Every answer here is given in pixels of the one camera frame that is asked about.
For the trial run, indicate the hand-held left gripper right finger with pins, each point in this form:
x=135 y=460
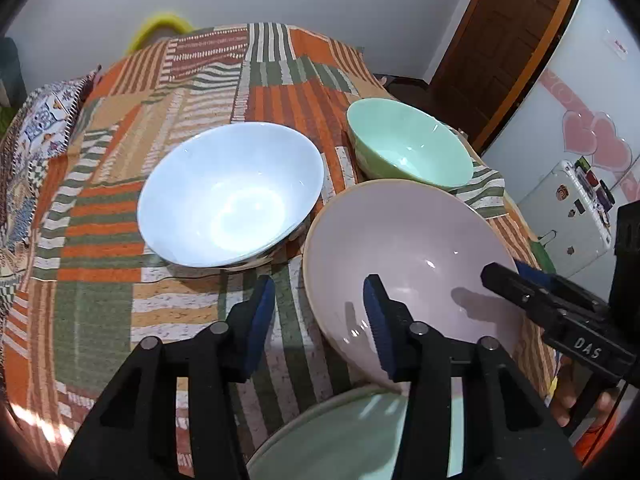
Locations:
x=377 y=330

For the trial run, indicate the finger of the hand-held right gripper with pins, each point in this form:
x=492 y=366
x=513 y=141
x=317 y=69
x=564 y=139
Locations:
x=535 y=272
x=520 y=290

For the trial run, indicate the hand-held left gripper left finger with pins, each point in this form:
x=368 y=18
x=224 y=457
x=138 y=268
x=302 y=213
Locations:
x=260 y=325

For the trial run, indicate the pink bowl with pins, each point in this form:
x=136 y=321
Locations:
x=425 y=240

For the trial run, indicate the green plate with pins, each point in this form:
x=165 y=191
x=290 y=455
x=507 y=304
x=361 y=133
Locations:
x=340 y=435

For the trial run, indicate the white bowl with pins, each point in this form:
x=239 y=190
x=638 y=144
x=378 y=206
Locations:
x=225 y=185

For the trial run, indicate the green bowl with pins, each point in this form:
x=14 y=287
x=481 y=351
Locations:
x=410 y=145

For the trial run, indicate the person's right hand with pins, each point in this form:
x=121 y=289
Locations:
x=567 y=390

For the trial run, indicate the white suitcase with stickers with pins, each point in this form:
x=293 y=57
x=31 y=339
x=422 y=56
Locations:
x=565 y=220

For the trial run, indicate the brown wooden door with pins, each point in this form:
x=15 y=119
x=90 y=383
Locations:
x=500 y=35

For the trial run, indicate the striped orange bedspread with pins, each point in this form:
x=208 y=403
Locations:
x=150 y=110

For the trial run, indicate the patterned pillow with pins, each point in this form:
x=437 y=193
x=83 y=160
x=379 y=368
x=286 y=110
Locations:
x=40 y=125

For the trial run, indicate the yellow foam arch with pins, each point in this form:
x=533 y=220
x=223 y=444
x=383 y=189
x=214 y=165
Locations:
x=150 y=25

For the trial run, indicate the pink heart wall decal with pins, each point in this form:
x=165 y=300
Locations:
x=580 y=135

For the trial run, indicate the wall switch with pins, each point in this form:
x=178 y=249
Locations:
x=617 y=45

